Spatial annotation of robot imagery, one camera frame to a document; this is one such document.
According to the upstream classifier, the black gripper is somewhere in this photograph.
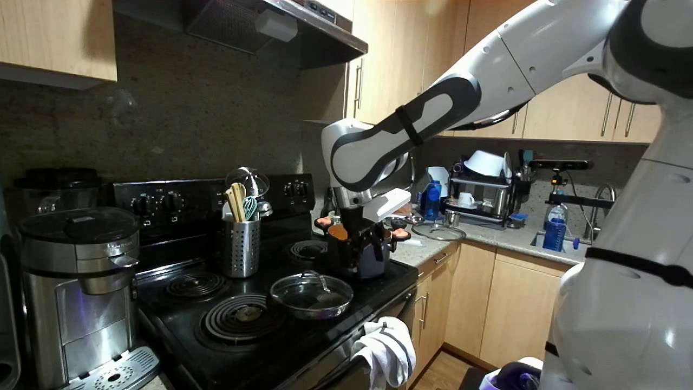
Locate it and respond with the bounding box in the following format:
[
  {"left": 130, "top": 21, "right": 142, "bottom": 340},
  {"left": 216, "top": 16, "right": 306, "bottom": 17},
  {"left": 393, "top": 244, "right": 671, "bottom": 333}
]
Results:
[{"left": 337, "top": 204, "right": 393, "bottom": 277}]

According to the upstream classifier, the clear glass pot lid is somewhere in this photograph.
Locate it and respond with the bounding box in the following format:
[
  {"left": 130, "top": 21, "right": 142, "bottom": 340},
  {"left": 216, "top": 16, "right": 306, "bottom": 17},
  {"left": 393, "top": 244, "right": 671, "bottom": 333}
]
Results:
[{"left": 267, "top": 269, "right": 357, "bottom": 322}]

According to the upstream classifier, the white kitchen towel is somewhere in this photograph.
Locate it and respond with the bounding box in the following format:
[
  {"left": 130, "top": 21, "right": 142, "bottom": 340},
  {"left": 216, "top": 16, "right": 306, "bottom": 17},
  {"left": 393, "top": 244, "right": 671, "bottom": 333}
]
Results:
[{"left": 349, "top": 315, "right": 418, "bottom": 390}]

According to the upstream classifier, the flat glass lid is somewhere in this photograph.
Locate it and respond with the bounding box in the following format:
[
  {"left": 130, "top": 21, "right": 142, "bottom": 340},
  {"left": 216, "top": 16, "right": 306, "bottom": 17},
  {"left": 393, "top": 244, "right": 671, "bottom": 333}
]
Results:
[{"left": 412, "top": 220, "right": 469, "bottom": 243}]

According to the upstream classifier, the black electric stove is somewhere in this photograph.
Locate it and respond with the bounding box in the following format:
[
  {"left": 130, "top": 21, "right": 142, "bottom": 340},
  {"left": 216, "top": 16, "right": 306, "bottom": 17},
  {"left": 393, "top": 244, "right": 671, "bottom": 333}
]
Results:
[{"left": 111, "top": 171, "right": 420, "bottom": 390}]

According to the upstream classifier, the blue spray bottle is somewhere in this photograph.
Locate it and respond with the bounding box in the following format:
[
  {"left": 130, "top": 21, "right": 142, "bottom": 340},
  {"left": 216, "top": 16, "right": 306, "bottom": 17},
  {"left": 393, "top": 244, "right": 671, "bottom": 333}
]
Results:
[{"left": 418, "top": 164, "right": 451, "bottom": 225}]

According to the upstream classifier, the white mug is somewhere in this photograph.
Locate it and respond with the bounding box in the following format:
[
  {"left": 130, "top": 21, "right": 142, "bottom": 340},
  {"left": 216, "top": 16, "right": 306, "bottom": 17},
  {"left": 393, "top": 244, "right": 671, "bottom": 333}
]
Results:
[{"left": 456, "top": 189, "right": 480, "bottom": 212}]

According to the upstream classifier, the green kitchen utensil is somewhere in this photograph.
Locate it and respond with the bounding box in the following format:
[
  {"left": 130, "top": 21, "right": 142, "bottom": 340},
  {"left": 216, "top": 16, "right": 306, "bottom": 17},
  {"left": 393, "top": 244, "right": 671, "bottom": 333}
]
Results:
[{"left": 242, "top": 192, "right": 262, "bottom": 223}]

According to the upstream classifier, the perforated metal utensil holder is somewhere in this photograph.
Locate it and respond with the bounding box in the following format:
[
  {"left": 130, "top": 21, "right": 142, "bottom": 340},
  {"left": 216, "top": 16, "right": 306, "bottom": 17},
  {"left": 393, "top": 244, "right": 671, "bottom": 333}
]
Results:
[{"left": 221, "top": 217, "right": 262, "bottom": 282}]

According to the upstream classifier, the wooden lower cabinet row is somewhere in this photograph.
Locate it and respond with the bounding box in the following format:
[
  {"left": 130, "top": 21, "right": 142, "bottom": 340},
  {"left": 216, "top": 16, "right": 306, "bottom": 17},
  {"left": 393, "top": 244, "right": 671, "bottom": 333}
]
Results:
[{"left": 403, "top": 240, "right": 589, "bottom": 388}]

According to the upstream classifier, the wooden cabinet row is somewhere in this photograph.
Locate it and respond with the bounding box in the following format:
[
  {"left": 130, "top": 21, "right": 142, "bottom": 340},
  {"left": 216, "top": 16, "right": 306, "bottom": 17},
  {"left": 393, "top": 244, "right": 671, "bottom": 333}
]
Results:
[
  {"left": 302, "top": 0, "right": 667, "bottom": 147},
  {"left": 403, "top": 240, "right": 589, "bottom": 388}
]

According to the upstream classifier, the metal dish rack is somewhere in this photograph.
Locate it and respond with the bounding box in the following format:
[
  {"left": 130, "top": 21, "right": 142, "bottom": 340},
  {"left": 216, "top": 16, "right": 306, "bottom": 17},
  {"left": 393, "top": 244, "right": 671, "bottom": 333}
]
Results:
[{"left": 445, "top": 171, "right": 524, "bottom": 229}]

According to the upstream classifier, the wooden spatula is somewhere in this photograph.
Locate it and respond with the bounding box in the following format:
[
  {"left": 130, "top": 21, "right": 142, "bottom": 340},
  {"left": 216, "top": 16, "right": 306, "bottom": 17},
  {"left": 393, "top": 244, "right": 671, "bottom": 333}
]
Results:
[
  {"left": 231, "top": 179, "right": 250, "bottom": 223},
  {"left": 223, "top": 184, "right": 240, "bottom": 225}
]

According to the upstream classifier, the metal ladle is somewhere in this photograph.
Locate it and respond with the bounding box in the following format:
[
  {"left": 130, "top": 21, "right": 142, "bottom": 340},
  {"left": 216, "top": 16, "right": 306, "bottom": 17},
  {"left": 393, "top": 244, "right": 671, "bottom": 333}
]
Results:
[{"left": 227, "top": 164, "right": 271, "bottom": 218}]

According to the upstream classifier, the white bowl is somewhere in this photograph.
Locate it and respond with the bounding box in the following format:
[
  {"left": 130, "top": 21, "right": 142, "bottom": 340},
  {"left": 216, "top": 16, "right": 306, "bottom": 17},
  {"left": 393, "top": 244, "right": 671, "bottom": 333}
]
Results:
[{"left": 462, "top": 147, "right": 514, "bottom": 179}]

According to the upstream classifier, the blue soap bottle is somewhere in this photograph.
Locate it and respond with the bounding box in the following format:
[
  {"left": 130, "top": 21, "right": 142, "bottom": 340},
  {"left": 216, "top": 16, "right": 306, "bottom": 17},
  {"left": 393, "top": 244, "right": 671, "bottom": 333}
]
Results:
[{"left": 541, "top": 204, "right": 571, "bottom": 254}]

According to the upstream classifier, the wooden upper cabinet row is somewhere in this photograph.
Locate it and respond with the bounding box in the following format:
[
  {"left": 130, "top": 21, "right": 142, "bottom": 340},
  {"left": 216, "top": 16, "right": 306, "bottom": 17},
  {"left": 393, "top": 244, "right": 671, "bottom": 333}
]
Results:
[{"left": 302, "top": 0, "right": 667, "bottom": 147}]

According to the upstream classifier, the metal sink faucet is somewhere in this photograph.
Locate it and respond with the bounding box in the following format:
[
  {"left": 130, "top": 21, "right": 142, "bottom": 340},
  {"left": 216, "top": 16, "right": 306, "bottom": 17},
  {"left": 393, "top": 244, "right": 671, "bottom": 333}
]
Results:
[{"left": 584, "top": 181, "right": 620, "bottom": 244}]

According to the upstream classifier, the dark range hood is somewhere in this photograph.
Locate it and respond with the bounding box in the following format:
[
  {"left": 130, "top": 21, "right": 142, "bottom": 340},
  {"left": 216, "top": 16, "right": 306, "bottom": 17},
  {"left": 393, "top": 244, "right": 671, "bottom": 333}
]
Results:
[{"left": 112, "top": 0, "right": 371, "bottom": 71}]

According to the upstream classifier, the silver coffee maker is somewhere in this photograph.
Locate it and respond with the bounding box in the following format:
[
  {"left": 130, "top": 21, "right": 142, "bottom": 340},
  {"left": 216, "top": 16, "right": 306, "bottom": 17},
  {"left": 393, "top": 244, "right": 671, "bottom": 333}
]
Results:
[{"left": 16, "top": 205, "right": 162, "bottom": 390}]

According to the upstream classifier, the single wooden upper cabinet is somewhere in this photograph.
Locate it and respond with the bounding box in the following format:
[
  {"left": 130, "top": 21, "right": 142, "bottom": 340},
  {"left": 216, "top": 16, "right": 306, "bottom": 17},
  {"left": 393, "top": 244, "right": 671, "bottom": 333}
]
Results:
[{"left": 0, "top": 0, "right": 119, "bottom": 91}]

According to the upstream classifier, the black pot with orange handles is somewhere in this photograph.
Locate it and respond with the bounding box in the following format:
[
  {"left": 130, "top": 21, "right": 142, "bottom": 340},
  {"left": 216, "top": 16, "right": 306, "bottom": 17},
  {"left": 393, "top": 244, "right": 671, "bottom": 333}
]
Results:
[{"left": 314, "top": 212, "right": 414, "bottom": 282}]

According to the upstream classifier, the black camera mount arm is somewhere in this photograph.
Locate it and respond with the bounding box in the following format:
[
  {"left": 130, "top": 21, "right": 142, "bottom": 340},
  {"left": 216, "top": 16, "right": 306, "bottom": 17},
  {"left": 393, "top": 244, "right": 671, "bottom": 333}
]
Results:
[{"left": 528, "top": 158, "right": 623, "bottom": 212}]

